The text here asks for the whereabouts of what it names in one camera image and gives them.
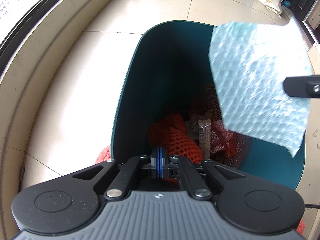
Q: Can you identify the dark teal trash bin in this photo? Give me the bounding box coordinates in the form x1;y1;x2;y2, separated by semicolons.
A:
111;21;305;189

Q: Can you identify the brown snack stick wrapper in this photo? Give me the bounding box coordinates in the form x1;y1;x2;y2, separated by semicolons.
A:
198;119;211;159

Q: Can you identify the red mesh net bag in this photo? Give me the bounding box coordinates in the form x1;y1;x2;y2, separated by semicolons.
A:
189;83;251;168

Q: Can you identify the light blue bubble wrap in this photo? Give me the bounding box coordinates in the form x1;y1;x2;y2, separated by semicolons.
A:
208;20;312;156

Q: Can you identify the red foam fruit net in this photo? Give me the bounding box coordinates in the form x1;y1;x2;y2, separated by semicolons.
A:
148;114;203;180

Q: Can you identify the orange red floor mat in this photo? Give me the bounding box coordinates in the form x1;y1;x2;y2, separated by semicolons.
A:
95;145;112;164

